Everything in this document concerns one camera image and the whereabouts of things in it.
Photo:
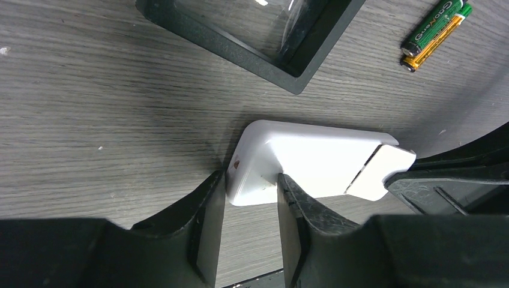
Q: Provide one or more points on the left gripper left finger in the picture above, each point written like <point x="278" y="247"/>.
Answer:
<point x="176" y="247"/>

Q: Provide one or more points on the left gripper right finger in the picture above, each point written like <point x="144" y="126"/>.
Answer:
<point x="321" y="248"/>

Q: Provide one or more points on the green yellow battery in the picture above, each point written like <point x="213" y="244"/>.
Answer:
<point x="436" y="27"/>

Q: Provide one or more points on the white remote with dark buttons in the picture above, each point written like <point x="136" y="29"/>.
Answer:
<point x="322" y="160"/>

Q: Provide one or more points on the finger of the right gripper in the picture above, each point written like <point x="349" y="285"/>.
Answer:
<point x="471" y="179"/>

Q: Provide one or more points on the white battery cover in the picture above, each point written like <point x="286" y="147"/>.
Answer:
<point x="384" y="163"/>

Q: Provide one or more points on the black framed display box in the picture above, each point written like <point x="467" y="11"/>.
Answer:
<point x="283" y="42"/>

